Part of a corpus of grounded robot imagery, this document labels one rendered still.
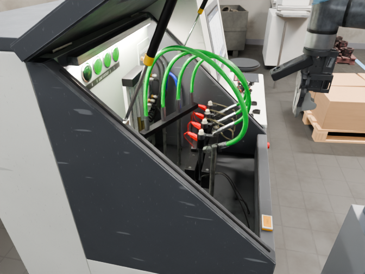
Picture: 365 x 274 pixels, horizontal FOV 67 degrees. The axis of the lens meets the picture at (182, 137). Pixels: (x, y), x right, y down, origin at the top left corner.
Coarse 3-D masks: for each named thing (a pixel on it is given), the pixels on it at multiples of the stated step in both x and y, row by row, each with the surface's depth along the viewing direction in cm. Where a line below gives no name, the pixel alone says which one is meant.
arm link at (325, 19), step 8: (320, 0) 68; (328, 0) 66; (336, 0) 66; (344, 0) 66; (312, 8) 71; (320, 8) 68; (328, 8) 67; (336, 8) 66; (344, 8) 66; (312, 16) 71; (320, 16) 69; (328, 16) 68; (336, 16) 67; (312, 24) 71; (320, 24) 70; (328, 24) 69; (336, 24) 69; (312, 32) 72; (320, 32) 71; (328, 32) 70; (336, 32) 71
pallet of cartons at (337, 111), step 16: (336, 80) 315; (352, 80) 315; (320, 96) 294; (336, 96) 279; (352, 96) 279; (304, 112) 328; (320, 112) 292; (336, 112) 275; (352, 112) 274; (320, 128) 288; (336, 128) 285; (352, 128) 283
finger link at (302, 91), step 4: (304, 80) 79; (304, 84) 78; (300, 88) 79; (304, 88) 78; (300, 92) 79; (304, 92) 79; (300, 96) 79; (304, 96) 79; (300, 100) 80; (300, 104) 82
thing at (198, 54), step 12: (168, 48) 79; (180, 48) 77; (192, 48) 75; (156, 60) 85; (204, 60) 74; (144, 84) 92; (144, 96) 94; (240, 96) 72; (144, 108) 97; (240, 132) 77; (228, 144) 81
